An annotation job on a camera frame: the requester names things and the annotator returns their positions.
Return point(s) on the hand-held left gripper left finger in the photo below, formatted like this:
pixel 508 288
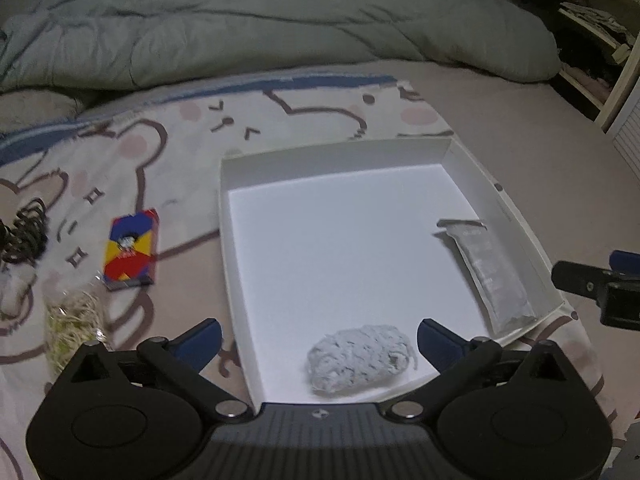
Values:
pixel 200 345

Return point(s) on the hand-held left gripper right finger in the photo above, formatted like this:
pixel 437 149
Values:
pixel 435 340

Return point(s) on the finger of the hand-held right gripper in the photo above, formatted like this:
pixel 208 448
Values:
pixel 575 277
pixel 625 260

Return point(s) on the grey packet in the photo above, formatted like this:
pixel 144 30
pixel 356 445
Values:
pixel 490 270

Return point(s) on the colourful playing card box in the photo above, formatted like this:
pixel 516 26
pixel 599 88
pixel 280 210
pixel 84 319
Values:
pixel 127 255

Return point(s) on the white cardboard box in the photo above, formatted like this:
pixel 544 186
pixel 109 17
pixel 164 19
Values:
pixel 325 235

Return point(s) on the white lace scrunchie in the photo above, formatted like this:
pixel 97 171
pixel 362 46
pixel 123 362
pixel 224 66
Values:
pixel 15 290

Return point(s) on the dark brown hair claw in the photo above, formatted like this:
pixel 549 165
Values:
pixel 25 235

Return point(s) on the white louvered door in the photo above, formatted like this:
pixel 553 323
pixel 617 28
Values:
pixel 630 140

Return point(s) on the cream open shelf unit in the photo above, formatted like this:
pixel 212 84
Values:
pixel 620 85

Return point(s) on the pink folded clothes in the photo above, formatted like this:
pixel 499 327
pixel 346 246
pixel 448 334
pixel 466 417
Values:
pixel 587 85

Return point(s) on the printed bear blanket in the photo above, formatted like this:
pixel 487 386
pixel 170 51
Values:
pixel 165 160

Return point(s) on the dark clothes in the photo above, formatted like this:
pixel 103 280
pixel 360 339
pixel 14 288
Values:
pixel 580 50

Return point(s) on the beige folded clothes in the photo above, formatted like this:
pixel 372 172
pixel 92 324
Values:
pixel 595 17

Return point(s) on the beige fluffy pillow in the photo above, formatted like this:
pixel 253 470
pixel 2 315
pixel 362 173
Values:
pixel 35 110

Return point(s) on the grey-green duvet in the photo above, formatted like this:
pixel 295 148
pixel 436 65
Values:
pixel 250 25

